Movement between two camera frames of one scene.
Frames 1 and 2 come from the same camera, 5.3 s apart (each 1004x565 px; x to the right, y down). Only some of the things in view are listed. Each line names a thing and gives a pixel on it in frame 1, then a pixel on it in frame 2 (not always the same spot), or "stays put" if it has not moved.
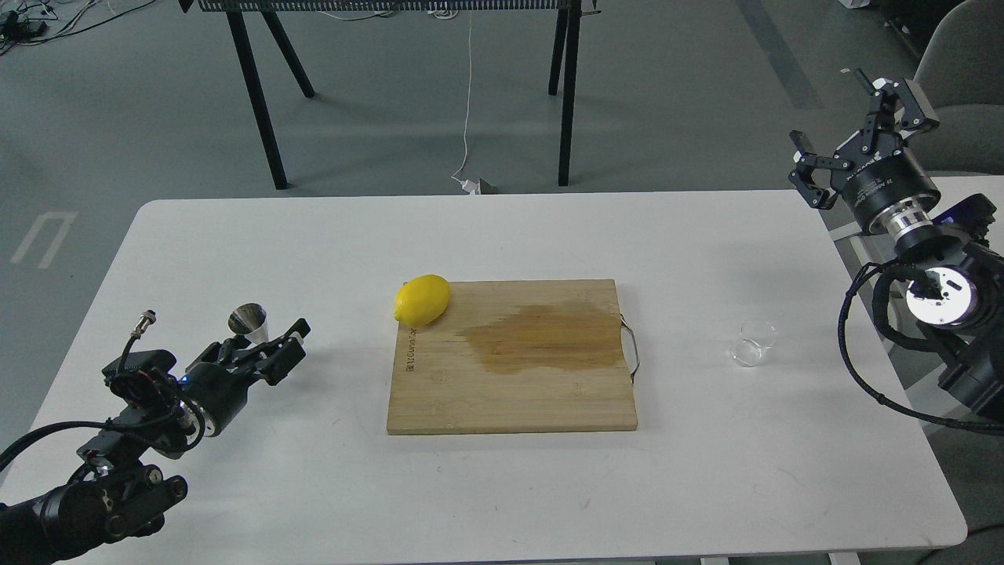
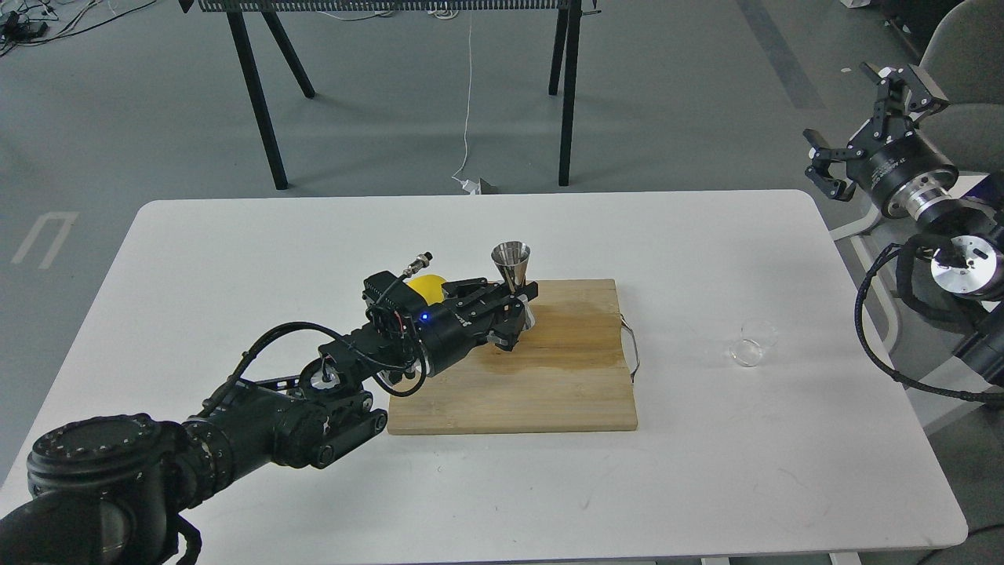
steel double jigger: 250,320 -> 511,257
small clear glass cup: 756,337 stays put
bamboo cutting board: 516,356 stays put
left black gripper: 212,383 -> 449,330
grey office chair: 962,69 stays put
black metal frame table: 566,33 stays put
